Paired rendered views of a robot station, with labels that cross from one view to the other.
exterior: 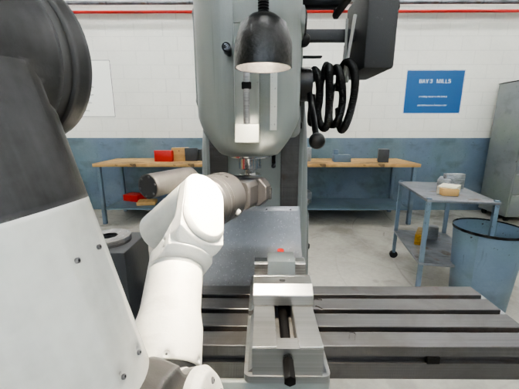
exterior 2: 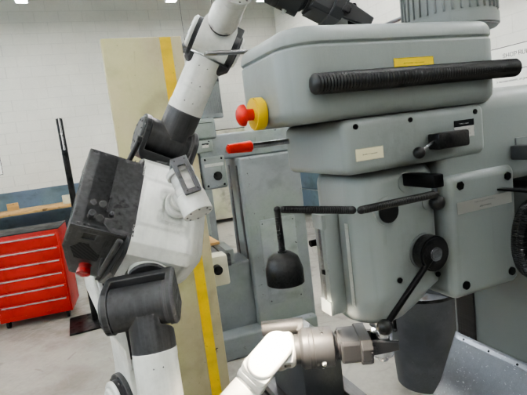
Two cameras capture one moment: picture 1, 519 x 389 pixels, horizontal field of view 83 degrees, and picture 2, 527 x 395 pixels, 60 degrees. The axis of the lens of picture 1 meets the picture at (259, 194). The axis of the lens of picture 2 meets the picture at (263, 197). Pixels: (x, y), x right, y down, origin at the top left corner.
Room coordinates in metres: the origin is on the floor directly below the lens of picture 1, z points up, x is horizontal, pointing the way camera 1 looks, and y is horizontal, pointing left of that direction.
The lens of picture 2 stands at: (0.06, -0.77, 1.72)
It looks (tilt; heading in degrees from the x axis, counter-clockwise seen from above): 8 degrees down; 68
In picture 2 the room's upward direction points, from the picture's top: 7 degrees counter-clockwise
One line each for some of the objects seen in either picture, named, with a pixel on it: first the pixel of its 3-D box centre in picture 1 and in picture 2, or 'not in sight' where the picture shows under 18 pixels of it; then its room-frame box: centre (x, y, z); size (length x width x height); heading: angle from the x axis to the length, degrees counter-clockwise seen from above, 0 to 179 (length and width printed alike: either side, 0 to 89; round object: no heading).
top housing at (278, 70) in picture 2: not in sight; (364, 77); (0.64, 0.02, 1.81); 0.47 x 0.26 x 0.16; 0
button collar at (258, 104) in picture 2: not in sight; (257, 114); (0.39, 0.02, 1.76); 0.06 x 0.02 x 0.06; 90
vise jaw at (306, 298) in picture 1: (282, 289); not in sight; (0.56, -0.05, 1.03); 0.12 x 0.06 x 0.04; 90
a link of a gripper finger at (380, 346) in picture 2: not in sight; (385, 347); (0.61, -0.01, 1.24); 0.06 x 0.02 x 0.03; 157
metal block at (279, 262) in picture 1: (280, 268); not in sight; (0.62, -0.05, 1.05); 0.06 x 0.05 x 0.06; 90
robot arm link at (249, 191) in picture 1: (229, 195); (340, 346); (0.54, 0.06, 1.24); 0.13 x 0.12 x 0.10; 67
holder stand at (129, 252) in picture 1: (91, 277); (305, 363); (0.60, 0.38, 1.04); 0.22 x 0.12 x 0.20; 89
